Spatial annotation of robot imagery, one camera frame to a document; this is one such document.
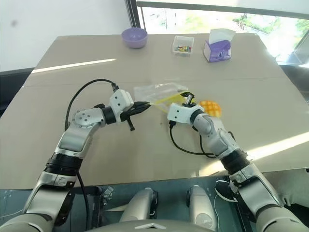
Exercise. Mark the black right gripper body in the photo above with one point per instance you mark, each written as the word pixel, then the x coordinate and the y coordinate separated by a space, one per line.
pixel 189 104

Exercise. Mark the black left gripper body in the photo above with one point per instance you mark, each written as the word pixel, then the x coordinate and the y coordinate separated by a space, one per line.
pixel 127 115

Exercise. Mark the clear yellow-zip plastic bag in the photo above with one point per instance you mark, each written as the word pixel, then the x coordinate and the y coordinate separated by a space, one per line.
pixel 157 93

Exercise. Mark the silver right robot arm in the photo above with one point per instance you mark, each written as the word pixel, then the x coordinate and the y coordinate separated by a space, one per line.
pixel 243 174

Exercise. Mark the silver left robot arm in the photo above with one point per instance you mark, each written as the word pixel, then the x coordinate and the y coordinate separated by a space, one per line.
pixel 72 135

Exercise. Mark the orange waffle-pattern snack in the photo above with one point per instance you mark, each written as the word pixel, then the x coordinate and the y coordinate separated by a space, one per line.
pixel 210 108

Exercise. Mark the clear box of coloured bits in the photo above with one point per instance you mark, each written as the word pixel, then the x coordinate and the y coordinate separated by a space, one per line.
pixel 183 47

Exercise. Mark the purple tissue box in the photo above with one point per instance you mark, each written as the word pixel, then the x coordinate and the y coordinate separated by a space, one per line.
pixel 218 49

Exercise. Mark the purple bowl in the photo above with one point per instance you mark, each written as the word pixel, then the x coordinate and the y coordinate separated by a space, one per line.
pixel 134 37

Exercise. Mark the silver robot left thigh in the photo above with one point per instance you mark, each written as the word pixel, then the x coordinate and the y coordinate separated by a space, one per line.
pixel 140 205

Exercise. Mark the silver robot thigh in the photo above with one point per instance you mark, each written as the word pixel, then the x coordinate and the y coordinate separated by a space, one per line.
pixel 201 207
pixel 140 205

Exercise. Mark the black white-rimmed rounded object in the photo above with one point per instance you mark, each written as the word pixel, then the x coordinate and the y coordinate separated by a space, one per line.
pixel 223 189

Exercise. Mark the silver robot right thigh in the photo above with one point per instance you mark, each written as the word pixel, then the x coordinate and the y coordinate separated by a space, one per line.
pixel 201 207

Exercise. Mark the silver robot torso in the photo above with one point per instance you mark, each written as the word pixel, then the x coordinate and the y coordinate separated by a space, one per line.
pixel 149 226

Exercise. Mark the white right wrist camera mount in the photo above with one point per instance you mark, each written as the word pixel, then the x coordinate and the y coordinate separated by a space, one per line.
pixel 179 113

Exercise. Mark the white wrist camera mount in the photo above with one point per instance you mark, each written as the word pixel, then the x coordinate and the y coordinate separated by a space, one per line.
pixel 179 113
pixel 120 101

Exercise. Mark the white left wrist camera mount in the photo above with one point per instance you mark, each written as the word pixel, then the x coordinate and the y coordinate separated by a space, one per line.
pixel 120 101

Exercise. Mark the grey window frame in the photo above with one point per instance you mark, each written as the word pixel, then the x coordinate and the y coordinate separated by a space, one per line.
pixel 217 8

